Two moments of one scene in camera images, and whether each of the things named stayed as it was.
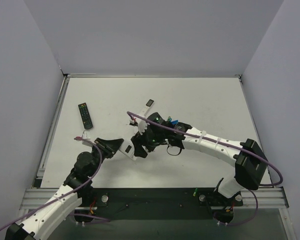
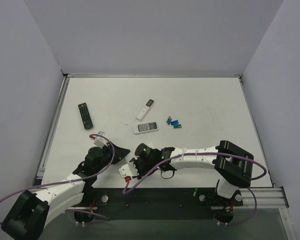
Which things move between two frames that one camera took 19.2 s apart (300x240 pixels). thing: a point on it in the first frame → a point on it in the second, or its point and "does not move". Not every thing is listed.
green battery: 195,192 does not move
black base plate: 156,203 does not move
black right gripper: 142,144 → 136,165
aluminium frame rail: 267,197 does not move
